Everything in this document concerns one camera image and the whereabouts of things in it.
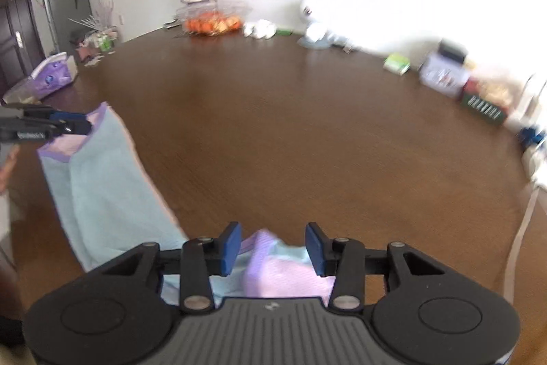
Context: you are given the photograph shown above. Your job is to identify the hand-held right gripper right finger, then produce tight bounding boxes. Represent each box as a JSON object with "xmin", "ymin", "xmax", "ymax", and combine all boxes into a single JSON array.
[{"xmin": 305, "ymin": 222, "xmax": 445, "ymax": 313}]

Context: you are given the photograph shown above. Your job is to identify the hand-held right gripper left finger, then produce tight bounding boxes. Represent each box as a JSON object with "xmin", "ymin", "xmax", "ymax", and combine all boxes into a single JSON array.
[{"xmin": 103, "ymin": 222, "xmax": 242, "ymax": 314}]

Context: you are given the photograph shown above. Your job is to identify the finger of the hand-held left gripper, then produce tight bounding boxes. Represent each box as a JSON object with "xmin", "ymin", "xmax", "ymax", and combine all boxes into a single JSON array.
[
  {"xmin": 2, "ymin": 102, "xmax": 88, "ymax": 123},
  {"xmin": 40, "ymin": 120, "xmax": 93, "ymax": 135}
]

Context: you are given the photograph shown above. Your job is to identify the pink and blue garment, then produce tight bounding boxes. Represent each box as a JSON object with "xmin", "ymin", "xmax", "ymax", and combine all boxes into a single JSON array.
[{"xmin": 36, "ymin": 102, "xmax": 338, "ymax": 306}]

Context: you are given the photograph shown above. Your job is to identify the person's left hand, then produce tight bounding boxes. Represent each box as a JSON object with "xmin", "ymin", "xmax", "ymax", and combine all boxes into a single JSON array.
[{"xmin": 0, "ymin": 145, "xmax": 20, "ymax": 195}]

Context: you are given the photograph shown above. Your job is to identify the glass cup of liquid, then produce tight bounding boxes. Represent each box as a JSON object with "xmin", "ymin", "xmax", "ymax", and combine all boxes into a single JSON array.
[{"xmin": 2, "ymin": 78, "xmax": 43, "ymax": 106}]

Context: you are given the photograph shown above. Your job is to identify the purple tissue pack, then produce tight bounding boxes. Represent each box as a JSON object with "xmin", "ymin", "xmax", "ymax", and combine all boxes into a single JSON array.
[{"xmin": 30, "ymin": 53, "xmax": 79, "ymax": 100}]

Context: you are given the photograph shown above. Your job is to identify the dark wooden door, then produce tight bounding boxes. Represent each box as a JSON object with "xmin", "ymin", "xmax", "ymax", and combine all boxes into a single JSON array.
[{"xmin": 0, "ymin": 0, "xmax": 41, "ymax": 92}]

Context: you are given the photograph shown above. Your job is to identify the pale dried twig bouquet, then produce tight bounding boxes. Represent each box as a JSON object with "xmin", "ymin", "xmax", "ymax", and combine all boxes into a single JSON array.
[{"xmin": 68, "ymin": 0, "xmax": 120, "ymax": 49}]

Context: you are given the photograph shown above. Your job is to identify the clear container of oranges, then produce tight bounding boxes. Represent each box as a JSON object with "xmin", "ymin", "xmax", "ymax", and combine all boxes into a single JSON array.
[{"xmin": 176, "ymin": 1, "xmax": 253, "ymax": 37}]

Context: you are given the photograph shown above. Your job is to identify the green tissue packet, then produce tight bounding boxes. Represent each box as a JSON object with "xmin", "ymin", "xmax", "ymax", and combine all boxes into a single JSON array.
[{"xmin": 383, "ymin": 54, "xmax": 411, "ymax": 75}]

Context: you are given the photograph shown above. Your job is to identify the white plastic clip block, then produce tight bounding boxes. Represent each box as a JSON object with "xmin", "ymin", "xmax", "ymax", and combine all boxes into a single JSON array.
[{"xmin": 243, "ymin": 19, "xmax": 276, "ymax": 39}]

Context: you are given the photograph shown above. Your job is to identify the white robot figurine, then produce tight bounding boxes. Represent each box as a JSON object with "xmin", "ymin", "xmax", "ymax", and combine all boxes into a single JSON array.
[{"xmin": 297, "ymin": 0, "xmax": 338, "ymax": 49}]

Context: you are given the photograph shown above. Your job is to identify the red and green box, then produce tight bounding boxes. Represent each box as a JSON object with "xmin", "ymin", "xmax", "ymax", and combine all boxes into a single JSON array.
[{"xmin": 461, "ymin": 78, "xmax": 509, "ymax": 125}]

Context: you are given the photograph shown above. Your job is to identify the yellow paper bundles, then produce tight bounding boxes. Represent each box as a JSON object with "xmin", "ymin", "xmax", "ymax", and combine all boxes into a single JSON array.
[{"xmin": 479, "ymin": 78, "xmax": 516, "ymax": 105}]

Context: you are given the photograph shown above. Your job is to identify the small black box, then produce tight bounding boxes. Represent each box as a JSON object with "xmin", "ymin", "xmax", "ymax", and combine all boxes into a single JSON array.
[{"xmin": 438, "ymin": 40, "xmax": 467, "ymax": 61}]

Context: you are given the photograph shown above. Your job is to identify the white charging cable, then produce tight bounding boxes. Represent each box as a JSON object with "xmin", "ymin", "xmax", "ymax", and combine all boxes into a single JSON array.
[{"xmin": 503, "ymin": 183, "xmax": 541, "ymax": 306}]

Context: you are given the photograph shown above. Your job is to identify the blue strap bundle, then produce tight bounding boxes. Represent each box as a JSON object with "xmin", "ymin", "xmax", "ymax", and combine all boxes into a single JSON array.
[{"xmin": 519, "ymin": 126, "xmax": 547, "ymax": 147}]

